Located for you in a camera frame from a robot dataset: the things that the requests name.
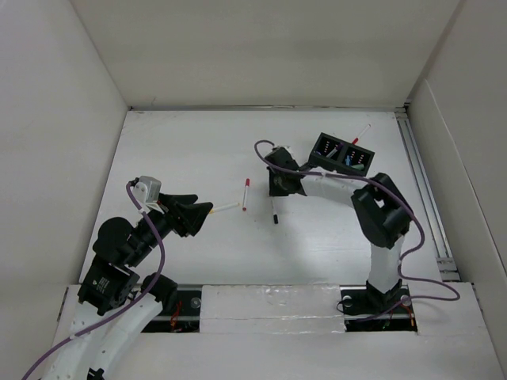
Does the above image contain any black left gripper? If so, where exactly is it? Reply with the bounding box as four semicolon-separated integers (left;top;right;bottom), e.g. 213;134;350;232
128;190;213;264

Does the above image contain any black capped white marker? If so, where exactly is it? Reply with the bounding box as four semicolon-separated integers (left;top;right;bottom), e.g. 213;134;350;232
270;197;278;225

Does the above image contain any red capped marker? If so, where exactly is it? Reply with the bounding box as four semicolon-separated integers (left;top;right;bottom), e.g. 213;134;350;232
242;177;250;211
352;123;372;145

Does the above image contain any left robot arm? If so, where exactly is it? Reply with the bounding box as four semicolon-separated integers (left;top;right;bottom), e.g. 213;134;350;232
33;194;213;379

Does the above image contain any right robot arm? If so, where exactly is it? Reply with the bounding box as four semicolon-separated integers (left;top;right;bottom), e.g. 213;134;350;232
262;146;412;312

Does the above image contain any black desk organizer box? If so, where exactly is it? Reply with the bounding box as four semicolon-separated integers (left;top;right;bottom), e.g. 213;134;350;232
307;133;375;177

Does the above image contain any yellow capped white marker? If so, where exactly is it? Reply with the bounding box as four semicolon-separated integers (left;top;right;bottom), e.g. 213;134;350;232
209;203;241;214

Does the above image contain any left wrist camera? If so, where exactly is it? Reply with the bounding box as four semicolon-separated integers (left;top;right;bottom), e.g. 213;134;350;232
132;176;162;203

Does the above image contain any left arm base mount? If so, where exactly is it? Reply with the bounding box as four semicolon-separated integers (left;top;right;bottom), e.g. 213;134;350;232
142;275;202;333

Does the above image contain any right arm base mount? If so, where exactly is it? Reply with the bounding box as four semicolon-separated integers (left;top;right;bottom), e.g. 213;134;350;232
336;286;417;333

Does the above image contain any aluminium rail right side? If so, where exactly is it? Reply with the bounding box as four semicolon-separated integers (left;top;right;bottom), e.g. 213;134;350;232
395;108;461;283

